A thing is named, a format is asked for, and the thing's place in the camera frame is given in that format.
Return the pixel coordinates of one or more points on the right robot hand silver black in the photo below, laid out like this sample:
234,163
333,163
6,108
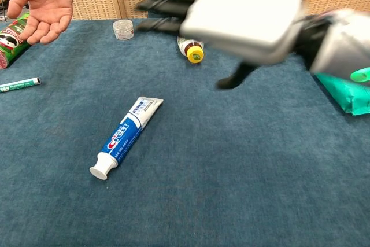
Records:
242,15

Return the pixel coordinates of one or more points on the person's right hand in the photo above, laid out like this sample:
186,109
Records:
49,1

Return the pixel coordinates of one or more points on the blue white toothpaste tube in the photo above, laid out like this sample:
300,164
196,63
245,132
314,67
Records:
127,134

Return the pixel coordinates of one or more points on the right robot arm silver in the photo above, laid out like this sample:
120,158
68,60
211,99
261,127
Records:
341,41

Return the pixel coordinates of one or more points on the green Pringles can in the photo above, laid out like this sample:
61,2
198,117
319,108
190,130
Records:
11,44

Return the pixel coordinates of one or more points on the white bottle yellow cap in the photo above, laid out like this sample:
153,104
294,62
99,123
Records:
194,53

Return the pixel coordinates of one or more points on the clear plastic jar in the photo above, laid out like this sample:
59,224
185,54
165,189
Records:
123,29

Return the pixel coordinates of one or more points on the white green marker pen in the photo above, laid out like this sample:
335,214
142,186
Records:
20,84

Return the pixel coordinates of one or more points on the teal tissue pack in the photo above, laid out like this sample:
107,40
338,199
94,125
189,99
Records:
347,96

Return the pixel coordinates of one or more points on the blue table mat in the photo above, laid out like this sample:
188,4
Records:
202,157

